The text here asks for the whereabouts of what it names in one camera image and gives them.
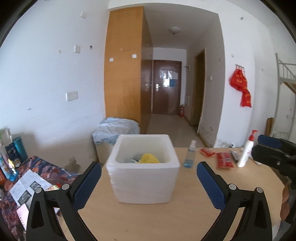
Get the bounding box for person right hand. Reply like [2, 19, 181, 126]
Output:
[280, 179, 291, 220]

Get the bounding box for red fire extinguisher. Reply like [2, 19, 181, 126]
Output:
[179, 104, 185, 118]

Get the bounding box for white pump lotion bottle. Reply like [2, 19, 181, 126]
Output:
[237, 130, 257, 168]

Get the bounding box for dark brown entrance door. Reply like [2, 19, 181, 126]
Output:
[152, 60, 182, 115]

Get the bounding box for side doorway frame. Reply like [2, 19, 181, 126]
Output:
[191, 49, 206, 129]

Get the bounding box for double wall switch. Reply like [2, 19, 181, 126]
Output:
[65, 91, 78, 101]

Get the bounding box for yellow foam fruit net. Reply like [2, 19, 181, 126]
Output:
[139, 153, 160, 164]

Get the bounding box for ceiling lamp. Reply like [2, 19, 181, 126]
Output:
[168, 26, 181, 35]

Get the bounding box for large red wipes pack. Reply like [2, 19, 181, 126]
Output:
[216, 152, 234, 169]

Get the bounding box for printed paper sheet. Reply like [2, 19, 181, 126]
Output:
[9, 170, 53, 207]

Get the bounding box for patterned side table cloth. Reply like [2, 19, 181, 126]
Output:
[1, 156, 78, 240]

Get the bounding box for light blue bedding pile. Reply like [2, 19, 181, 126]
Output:
[92, 118, 140, 145]

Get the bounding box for wooden wardrobe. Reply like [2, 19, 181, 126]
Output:
[104, 6, 153, 133]

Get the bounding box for white foam box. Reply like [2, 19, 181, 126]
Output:
[106, 135, 180, 204]

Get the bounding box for red hanging bags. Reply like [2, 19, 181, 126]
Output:
[230, 68, 252, 108]

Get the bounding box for white metal bunk bed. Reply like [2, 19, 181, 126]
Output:
[271, 54, 295, 142]

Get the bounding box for small red packet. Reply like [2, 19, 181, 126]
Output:
[199, 148, 216, 157]

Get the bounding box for blue spray bottle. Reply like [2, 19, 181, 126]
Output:
[183, 140, 196, 168]

